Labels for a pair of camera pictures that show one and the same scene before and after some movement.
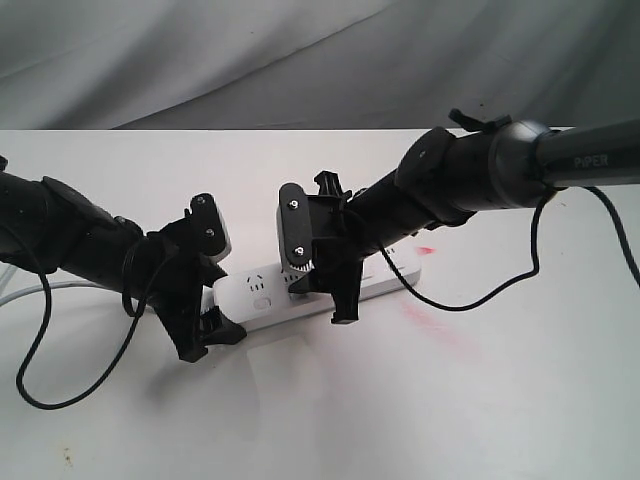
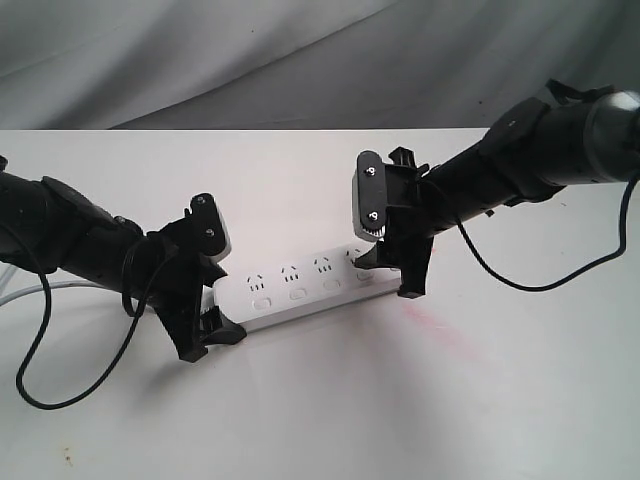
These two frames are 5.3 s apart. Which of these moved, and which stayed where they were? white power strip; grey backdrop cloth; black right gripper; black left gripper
Moved: black right gripper
Stayed: black left gripper; grey backdrop cloth; white power strip
